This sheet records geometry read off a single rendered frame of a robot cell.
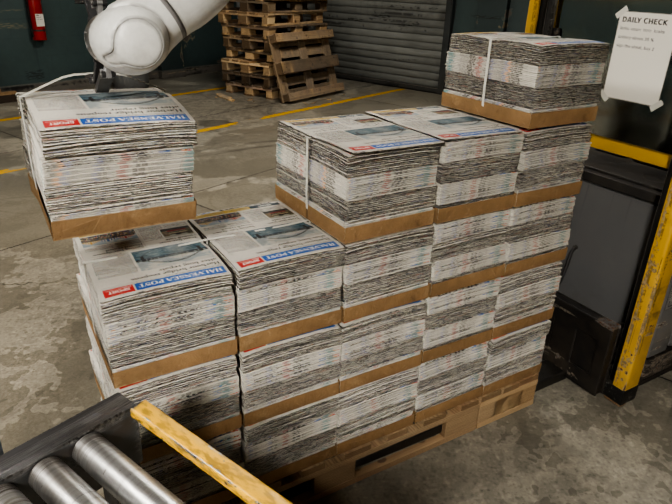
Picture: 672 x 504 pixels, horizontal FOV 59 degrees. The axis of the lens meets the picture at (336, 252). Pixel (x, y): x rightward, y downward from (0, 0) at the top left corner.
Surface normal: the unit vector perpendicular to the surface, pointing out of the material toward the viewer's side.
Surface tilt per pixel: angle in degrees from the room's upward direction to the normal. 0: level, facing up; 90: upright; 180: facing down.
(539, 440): 0
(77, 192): 98
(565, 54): 90
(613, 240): 90
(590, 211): 90
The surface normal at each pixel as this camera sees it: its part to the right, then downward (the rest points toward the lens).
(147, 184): 0.51, 0.50
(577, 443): 0.04, -0.91
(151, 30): 0.55, 0.22
